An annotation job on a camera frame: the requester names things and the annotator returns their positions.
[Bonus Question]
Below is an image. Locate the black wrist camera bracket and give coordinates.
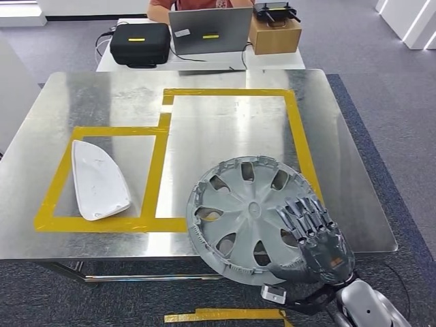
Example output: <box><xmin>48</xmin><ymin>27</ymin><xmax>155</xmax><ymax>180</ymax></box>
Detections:
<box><xmin>284</xmin><ymin>284</ymin><xmax>342</xmax><ymax>317</ymax></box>

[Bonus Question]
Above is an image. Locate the white lit plinth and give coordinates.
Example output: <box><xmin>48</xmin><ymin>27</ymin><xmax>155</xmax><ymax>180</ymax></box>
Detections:
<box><xmin>374</xmin><ymin>0</ymin><xmax>436</xmax><ymax>51</ymax></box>

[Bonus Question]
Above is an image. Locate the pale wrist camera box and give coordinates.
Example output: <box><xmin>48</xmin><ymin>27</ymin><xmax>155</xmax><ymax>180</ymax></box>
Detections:
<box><xmin>260</xmin><ymin>283</ymin><xmax>287</xmax><ymax>306</ymax></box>

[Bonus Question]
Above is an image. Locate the white curved shell part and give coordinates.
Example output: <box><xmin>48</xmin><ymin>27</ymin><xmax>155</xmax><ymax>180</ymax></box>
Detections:
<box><xmin>70</xmin><ymin>139</ymin><xmax>132</xmax><ymax>222</ymax></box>

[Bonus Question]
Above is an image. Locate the white table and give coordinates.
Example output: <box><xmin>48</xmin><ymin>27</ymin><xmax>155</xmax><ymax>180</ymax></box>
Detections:
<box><xmin>0</xmin><ymin>35</ymin><xmax>42</xmax><ymax>157</ymax></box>

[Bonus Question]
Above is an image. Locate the stainless steel workbench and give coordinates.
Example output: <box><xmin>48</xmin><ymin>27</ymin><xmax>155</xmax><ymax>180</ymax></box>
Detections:
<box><xmin>0</xmin><ymin>68</ymin><xmax>398</xmax><ymax>285</ymax></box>

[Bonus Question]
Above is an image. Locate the pale grey wheel hubcap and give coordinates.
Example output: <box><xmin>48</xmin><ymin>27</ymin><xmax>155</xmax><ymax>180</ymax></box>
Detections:
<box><xmin>185</xmin><ymin>155</ymin><xmax>327</xmax><ymax>287</ymax></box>

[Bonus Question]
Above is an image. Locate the person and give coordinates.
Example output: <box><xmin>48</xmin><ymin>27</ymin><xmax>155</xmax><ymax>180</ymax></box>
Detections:
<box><xmin>147</xmin><ymin>0</ymin><xmax>256</xmax><ymax>26</ymax></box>

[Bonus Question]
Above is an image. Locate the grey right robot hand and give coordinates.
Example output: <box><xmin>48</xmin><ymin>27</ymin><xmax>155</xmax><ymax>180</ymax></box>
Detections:
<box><xmin>267</xmin><ymin>196</ymin><xmax>356</xmax><ymax>287</ymax></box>

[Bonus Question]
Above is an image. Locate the brown cardboard box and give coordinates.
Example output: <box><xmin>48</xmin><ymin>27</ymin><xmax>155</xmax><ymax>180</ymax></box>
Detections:
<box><xmin>248</xmin><ymin>16</ymin><xmax>302</xmax><ymax>56</ymax></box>

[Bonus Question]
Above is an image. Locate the grey laptop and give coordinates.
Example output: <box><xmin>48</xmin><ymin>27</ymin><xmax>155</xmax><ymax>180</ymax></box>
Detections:
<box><xmin>168</xmin><ymin>6</ymin><xmax>254</xmax><ymax>57</ymax></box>

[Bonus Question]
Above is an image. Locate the black case with yellow strip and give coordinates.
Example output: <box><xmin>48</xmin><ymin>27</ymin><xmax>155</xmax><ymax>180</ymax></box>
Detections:
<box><xmin>109</xmin><ymin>22</ymin><xmax>172</xmax><ymax>69</ymax></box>

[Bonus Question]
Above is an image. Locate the black router with antennas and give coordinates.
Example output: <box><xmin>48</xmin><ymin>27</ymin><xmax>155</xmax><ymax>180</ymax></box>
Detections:
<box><xmin>253</xmin><ymin>1</ymin><xmax>302</xmax><ymax>25</ymax></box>

